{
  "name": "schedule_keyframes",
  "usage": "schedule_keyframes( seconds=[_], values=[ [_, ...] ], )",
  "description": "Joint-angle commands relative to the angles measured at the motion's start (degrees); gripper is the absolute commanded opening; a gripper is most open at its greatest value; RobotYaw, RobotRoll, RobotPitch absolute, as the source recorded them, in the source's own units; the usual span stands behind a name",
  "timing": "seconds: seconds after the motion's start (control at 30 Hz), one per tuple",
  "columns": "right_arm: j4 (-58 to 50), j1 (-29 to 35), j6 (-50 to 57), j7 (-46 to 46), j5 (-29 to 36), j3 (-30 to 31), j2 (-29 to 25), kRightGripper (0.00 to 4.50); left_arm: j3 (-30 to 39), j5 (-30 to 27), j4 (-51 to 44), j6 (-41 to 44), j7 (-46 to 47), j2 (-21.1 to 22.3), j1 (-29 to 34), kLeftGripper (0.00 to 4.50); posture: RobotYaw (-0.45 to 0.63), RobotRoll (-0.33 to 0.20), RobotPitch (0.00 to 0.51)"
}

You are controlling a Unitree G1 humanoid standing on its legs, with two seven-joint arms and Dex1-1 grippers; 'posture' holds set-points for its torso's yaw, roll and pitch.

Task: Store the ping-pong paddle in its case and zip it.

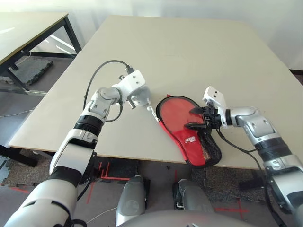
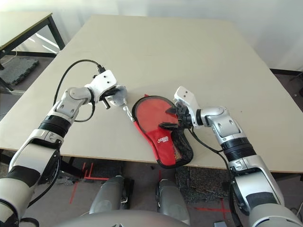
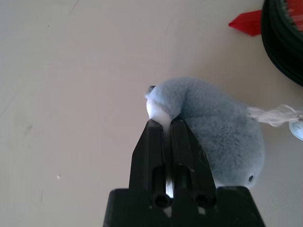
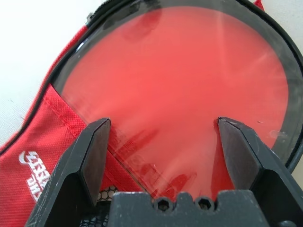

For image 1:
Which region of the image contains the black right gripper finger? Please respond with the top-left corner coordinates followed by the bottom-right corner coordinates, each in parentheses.
top-left (185, 122), bottom-right (207, 131)
top-left (190, 106), bottom-right (207, 115)

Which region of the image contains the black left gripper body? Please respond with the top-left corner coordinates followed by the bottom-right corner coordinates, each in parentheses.
top-left (126, 94), bottom-right (137, 110)

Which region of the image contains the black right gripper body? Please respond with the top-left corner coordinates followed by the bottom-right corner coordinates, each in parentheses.
top-left (203, 106), bottom-right (222, 130)

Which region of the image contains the black red paddle case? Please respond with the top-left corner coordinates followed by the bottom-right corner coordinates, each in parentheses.
top-left (146, 93), bottom-right (223, 169)

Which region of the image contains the red ping-pong paddle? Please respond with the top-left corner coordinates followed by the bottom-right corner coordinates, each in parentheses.
top-left (160, 98), bottom-right (206, 135)

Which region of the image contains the dark speckled floor mat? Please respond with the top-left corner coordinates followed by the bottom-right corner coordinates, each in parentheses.
top-left (190, 166), bottom-right (268, 204)

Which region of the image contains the grey right robot leg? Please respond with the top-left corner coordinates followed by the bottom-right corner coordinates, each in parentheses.
top-left (176, 179), bottom-right (215, 212)

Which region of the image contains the grey robot leg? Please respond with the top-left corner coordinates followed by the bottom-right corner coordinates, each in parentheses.
top-left (176, 179), bottom-right (215, 212)
top-left (116, 175), bottom-right (146, 226)

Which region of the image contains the black right robot foot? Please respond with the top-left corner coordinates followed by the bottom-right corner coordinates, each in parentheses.
top-left (172, 182), bottom-right (187, 210)

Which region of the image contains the black robot foot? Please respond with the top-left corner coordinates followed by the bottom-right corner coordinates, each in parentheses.
top-left (143, 178), bottom-right (152, 209)
top-left (172, 182), bottom-right (187, 210)

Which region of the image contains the black table base beam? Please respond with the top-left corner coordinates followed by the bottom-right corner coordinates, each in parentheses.
top-left (238, 178), bottom-right (265, 191)
top-left (0, 144), bottom-right (38, 167)

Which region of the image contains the black left robot foot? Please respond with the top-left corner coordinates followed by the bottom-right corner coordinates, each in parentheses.
top-left (143, 178), bottom-right (152, 209)

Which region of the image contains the grey robot torso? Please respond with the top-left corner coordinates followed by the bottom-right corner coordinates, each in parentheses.
top-left (118, 209), bottom-right (258, 227)

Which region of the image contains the grey left robot leg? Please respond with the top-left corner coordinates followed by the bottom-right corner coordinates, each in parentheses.
top-left (116, 175), bottom-right (146, 226)

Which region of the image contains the black foam floor mat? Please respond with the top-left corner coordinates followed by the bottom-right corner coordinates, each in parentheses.
top-left (16, 58), bottom-right (54, 87)

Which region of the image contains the grey speckled floor mat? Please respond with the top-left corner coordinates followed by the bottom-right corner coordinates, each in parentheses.
top-left (4, 153), bottom-right (71, 188)

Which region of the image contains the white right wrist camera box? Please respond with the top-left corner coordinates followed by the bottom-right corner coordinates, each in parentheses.
top-left (202, 86), bottom-right (227, 116)

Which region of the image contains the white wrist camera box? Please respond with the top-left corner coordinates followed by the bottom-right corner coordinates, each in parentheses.
top-left (117, 70), bottom-right (152, 97)
top-left (202, 86), bottom-right (227, 116)

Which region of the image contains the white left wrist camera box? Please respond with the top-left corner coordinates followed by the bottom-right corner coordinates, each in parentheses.
top-left (117, 70), bottom-right (152, 97)

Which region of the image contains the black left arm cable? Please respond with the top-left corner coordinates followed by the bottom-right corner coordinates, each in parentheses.
top-left (75, 60), bottom-right (134, 201)

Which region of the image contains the side table with black frame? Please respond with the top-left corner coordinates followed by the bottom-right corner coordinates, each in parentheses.
top-left (0, 11), bottom-right (83, 96)

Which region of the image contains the white floor cable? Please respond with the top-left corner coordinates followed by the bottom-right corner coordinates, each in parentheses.
top-left (0, 109), bottom-right (35, 118)
top-left (91, 207), bottom-right (118, 219)

